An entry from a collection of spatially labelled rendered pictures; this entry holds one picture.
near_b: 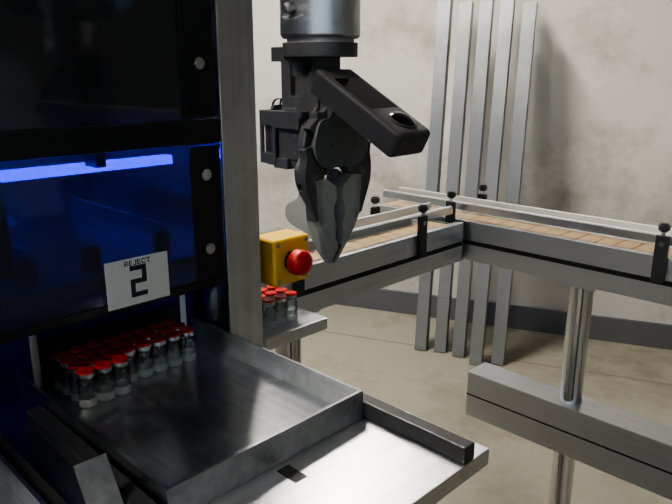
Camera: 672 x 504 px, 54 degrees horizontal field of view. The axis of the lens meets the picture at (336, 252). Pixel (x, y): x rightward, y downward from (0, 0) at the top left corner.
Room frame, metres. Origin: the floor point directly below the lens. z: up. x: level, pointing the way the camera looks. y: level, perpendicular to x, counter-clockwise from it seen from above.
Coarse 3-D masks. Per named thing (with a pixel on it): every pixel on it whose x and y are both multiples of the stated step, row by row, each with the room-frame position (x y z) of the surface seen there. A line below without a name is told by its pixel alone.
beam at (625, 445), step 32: (480, 384) 1.47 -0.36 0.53; (512, 384) 1.43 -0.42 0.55; (544, 384) 1.43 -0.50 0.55; (480, 416) 1.47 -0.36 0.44; (512, 416) 1.41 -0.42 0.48; (544, 416) 1.35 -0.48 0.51; (576, 416) 1.30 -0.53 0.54; (608, 416) 1.28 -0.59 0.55; (640, 416) 1.28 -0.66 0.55; (576, 448) 1.29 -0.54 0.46; (608, 448) 1.24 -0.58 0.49; (640, 448) 1.20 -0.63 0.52; (640, 480) 1.19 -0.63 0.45
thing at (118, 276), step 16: (144, 256) 0.78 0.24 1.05; (160, 256) 0.80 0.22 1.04; (112, 272) 0.75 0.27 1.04; (128, 272) 0.77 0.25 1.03; (160, 272) 0.80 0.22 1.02; (112, 288) 0.75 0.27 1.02; (128, 288) 0.77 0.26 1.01; (144, 288) 0.78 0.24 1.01; (160, 288) 0.80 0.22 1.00; (112, 304) 0.75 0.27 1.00; (128, 304) 0.77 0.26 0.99
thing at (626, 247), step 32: (384, 192) 1.70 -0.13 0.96; (416, 192) 1.71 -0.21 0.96; (448, 192) 1.52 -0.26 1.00; (480, 224) 1.46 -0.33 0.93; (512, 224) 1.47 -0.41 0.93; (544, 224) 1.39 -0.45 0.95; (576, 224) 1.33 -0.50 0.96; (608, 224) 1.35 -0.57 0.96; (640, 224) 1.30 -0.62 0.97; (480, 256) 1.46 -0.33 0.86; (512, 256) 1.40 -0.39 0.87; (544, 256) 1.35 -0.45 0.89; (576, 256) 1.30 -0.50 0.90; (608, 256) 1.26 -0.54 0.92; (640, 256) 1.21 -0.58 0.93; (608, 288) 1.25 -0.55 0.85; (640, 288) 1.21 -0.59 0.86
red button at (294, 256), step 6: (294, 252) 0.93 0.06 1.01; (300, 252) 0.93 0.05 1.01; (306, 252) 0.94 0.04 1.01; (288, 258) 0.93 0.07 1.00; (294, 258) 0.92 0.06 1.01; (300, 258) 0.93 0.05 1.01; (306, 258) 0.93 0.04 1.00; (288, 264) 0.93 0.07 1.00; (294, 264) 0.92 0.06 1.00; (300, 264) 0.92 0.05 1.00; (306, 264) 0.93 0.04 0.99; (312, 264) 0.94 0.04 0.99; (288, 270) 0.93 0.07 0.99; (294, 270) 0.92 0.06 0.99; (300, 270) 0.92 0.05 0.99; (306, 270) 0.93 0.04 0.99; (300, 276) 0.93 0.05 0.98
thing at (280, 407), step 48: (144, 384) 0.77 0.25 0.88; (192, 384) 0.77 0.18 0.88; (240, 384) 0.77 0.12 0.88; (288, 384) 0.77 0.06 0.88; (336, 384) 0.71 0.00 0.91; (96, 432) 0.60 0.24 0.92; (144, 432) 0.65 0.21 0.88; (192, 432) 0.65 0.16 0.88; (240, 432) 0.65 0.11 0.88; (288, 432) 0.61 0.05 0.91; (144, 480) 0.53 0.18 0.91; (192, 480) 0.52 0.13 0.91; (240, 480) 0.56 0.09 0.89
